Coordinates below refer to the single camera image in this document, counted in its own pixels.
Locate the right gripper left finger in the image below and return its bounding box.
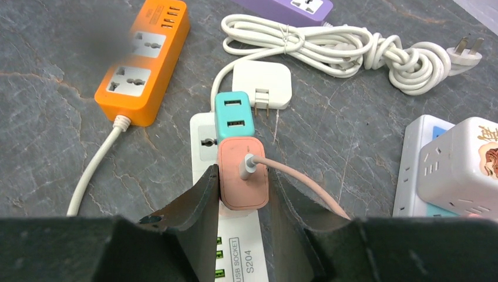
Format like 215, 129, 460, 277
1, 164, 220, 281

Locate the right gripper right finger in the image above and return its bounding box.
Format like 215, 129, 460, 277
269, 170, 497, 281

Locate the small pink charger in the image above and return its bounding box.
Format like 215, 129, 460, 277
217, 137, 269, 210

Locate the pink charging cable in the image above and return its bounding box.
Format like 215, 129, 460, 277
239, 153, 352, 221

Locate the teal small adapter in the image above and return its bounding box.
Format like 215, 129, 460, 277
214, 91, 255, 143

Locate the long white colourful power strip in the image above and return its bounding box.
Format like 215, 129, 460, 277
392, 115, 456, 217

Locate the white tiger cube adapter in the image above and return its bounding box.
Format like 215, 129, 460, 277
417, 117, 497, 220

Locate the small white power strip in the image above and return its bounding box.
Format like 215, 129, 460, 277
190, 112, 269, 281

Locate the orange power strip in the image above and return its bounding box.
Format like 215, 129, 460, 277
95, 0, 190, 127

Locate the white flat charger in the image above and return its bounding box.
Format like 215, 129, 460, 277
232, 61, 292, 115

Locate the purple power strip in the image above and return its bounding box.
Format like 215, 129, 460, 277
233, 0, 334, 28

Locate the orange strip white cable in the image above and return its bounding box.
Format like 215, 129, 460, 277
66, 115, 132, 217

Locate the purple strip white cable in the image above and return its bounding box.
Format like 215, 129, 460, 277
210, 14, 486, 113

